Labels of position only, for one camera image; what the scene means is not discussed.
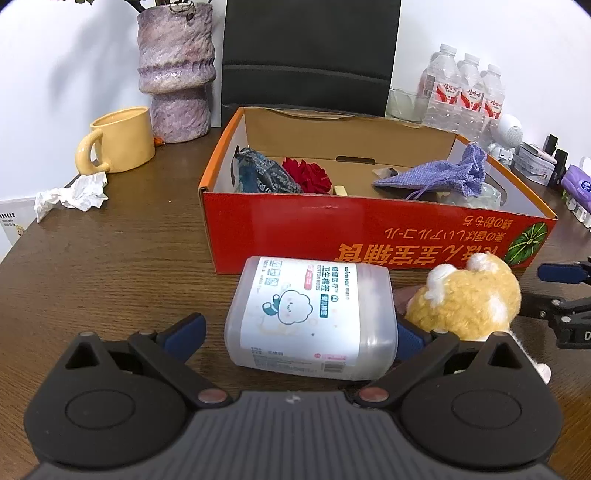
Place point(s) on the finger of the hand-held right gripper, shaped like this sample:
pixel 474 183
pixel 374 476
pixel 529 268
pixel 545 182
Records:
pixel 545 304
pixel 563 272

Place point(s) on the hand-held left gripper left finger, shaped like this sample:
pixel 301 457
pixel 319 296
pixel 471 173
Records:
pixel 185 333

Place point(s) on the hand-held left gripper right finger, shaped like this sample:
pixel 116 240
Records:
pixel 411 339

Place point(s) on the white and yellow plush sheep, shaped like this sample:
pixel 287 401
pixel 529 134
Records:
pixel 461 295

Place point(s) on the clear plastic bag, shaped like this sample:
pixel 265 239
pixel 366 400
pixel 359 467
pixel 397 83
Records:
pixel 485 198

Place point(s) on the clear cotton swab container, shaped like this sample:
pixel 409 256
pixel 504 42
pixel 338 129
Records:
pixel 300 318

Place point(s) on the red cardboard box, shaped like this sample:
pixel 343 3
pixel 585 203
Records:
pixel 277 230

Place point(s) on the purple fabric pouch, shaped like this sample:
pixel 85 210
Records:
pixel 429 177

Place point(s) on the small yellow paper box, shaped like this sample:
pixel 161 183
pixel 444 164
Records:
pixel 340 190

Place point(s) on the dark snack wrapper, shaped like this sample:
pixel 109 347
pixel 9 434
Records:
pixel 268 173

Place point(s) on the red fabric rose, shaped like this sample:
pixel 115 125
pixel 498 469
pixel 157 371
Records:
pixel 307 173

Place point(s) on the white power strip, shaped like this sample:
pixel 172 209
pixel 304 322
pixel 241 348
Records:
pixel 579 212

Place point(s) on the purple tissue pack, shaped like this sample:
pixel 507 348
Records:
pixel 579 182

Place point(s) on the small black box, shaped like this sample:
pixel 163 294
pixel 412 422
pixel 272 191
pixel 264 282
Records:
pixel 556 159

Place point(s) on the small printed tin box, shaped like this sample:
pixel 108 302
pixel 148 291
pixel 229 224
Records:
pixel 531 161

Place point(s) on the white robot figurine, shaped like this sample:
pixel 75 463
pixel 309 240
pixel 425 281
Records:
pixel 508 131

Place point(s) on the small crumpled white tissue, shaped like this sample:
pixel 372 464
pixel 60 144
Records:
pixel 83 191

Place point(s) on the water bottle red label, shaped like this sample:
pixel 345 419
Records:
pixel 491 106
pixel 438 87
pixel 470 97

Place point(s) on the yellow mug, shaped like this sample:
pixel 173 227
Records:
pixel 124 138

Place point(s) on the white flat board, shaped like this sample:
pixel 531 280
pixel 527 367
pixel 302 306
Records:
pixel 11 221

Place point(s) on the clear glass cup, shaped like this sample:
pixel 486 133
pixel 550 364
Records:
pixel 401 104

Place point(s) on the purple textured vase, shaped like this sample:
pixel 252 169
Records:
pixel 178 69

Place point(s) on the black paper bag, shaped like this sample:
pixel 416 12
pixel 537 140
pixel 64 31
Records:
pixel 304 46

